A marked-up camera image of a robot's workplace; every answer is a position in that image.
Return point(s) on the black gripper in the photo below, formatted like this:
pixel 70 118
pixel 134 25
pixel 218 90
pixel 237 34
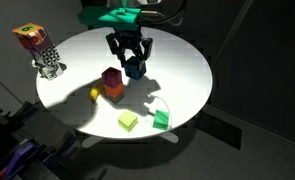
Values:
pixel 128 36

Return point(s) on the blue block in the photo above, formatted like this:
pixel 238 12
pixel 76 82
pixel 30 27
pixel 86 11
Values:
pixel 135 69

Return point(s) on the dark red block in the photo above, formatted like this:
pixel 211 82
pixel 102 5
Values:
pixel 111 76

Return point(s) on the orange block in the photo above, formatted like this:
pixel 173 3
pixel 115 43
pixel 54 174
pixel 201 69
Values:
pixel 114 90

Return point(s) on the lime yellow-green block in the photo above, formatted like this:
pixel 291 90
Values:
pixel 127 120

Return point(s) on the green block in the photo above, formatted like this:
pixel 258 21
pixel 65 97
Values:
pixel 161 120

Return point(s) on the yellow banana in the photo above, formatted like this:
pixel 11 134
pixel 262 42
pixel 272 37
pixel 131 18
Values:
pixel 95 93

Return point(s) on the white cube with black marks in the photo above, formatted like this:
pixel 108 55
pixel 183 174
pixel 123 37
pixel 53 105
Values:
pixel 52 73

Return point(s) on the black white patterned cube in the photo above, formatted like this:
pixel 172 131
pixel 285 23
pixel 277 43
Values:
pixel 48 56

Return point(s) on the orange cube with number six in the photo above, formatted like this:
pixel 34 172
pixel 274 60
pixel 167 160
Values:
pixel 30 36

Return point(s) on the black purple equipment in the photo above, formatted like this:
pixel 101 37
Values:
pixel 57 173

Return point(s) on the purple clamp with orange tip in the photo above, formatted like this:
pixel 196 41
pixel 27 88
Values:
pixel 18 156

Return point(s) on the teal camera mount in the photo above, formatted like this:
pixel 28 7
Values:
pixel 110 16

